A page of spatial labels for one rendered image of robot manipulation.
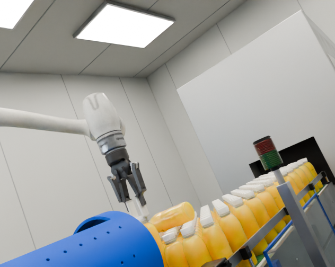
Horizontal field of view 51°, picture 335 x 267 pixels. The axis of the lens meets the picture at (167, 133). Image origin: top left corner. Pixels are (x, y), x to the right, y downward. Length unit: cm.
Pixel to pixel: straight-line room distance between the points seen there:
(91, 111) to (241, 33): 449
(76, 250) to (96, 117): 50
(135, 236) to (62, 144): 377
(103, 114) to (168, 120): 503
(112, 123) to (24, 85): 366
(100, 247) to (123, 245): 6
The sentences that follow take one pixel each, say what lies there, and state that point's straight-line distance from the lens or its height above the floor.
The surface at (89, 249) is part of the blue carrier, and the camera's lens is 80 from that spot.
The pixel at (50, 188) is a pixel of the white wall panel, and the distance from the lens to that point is 429.
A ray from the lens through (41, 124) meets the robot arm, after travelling 131.
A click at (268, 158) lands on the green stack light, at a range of 116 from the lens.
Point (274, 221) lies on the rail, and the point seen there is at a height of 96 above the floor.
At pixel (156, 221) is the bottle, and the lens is 128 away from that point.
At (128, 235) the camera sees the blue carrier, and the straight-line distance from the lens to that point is 88.
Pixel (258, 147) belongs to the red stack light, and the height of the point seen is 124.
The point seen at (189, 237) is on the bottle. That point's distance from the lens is 106.
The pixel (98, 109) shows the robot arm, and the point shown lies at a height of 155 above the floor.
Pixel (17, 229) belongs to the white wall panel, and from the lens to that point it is 399.
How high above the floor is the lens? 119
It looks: 10 degrees up
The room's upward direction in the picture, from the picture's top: 23 degrees counter-clockwise
